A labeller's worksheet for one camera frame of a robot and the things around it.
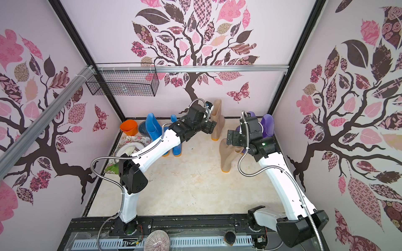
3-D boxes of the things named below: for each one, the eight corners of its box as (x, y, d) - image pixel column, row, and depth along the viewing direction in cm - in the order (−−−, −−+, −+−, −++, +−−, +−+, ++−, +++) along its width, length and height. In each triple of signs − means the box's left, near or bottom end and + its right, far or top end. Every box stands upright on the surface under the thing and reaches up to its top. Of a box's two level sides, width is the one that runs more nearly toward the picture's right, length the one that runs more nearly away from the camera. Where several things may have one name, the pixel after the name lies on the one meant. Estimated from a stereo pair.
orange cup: (122, 131, 115) (118, 124, 110) (133, 123, 120) (130, 117, 115) (131, 139, 110) (127, 133, 105) (143, 131, 115) (140, 124, 110)
